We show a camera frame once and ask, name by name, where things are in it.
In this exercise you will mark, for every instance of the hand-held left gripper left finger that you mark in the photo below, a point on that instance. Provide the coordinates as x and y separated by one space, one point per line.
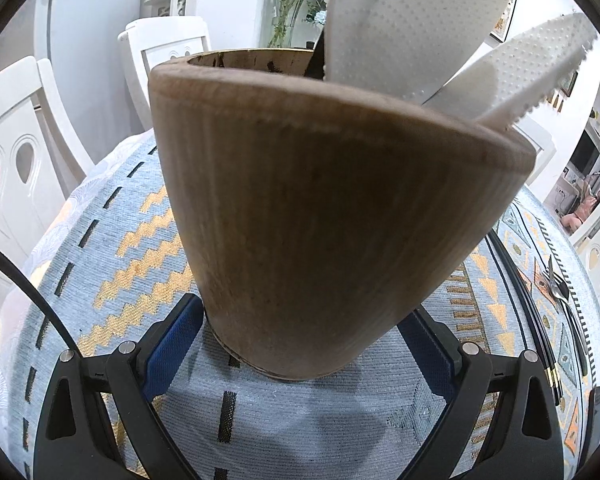
172 340

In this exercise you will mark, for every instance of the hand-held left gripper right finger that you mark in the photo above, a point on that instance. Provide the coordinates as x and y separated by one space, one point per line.
427 355

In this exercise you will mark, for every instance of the black chopstick with gold band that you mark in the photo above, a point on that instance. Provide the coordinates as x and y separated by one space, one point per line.
532 320
525 324

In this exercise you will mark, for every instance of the steel fork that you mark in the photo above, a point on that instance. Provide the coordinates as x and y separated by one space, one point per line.
549 275

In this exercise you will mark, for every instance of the bamboo utensil holder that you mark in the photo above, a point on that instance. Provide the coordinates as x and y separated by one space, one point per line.
305 210

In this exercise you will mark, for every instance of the white dotted rice paddle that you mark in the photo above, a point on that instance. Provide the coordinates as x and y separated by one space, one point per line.
415 20
530 65

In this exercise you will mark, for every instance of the patterned blue tablecloth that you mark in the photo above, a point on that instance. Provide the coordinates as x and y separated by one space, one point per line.
130 420

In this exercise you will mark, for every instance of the dark grey object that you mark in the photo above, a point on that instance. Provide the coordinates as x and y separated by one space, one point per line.
596 410

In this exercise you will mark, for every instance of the white cabinet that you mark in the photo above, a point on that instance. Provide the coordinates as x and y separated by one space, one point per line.
90 50

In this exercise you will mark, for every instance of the glass vase with green plants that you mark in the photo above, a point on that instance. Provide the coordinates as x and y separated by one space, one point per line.
285 10

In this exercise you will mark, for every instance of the framed wall picture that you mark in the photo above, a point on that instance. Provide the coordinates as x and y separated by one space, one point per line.
570 82
505 22

